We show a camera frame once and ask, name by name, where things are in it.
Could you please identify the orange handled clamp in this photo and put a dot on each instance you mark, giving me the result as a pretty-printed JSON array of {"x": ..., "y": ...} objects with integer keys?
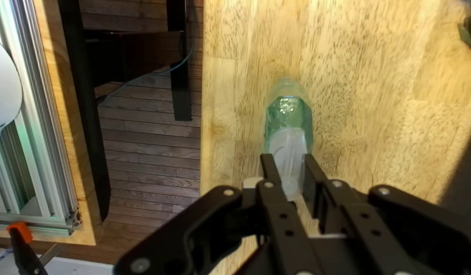
[{"x": 24, "y": 257}]

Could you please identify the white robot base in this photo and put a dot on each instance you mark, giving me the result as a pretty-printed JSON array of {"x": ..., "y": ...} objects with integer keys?
[{"x": 10, "y": 90}]

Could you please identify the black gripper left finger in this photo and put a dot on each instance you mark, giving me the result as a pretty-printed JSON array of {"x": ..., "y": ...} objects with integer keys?
[{"x": 209, "y": 229}]

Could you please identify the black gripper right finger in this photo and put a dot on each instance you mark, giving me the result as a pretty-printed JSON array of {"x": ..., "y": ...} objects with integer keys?
[{"x": 382, "y": 231}]

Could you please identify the aluminium frame rail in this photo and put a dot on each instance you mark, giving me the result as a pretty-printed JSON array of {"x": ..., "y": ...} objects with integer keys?
[{"x": 35, "y": 185}]

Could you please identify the clear green soap bottle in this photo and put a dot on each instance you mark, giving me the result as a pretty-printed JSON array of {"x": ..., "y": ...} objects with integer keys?
[{"x": 287, "y": 133}]

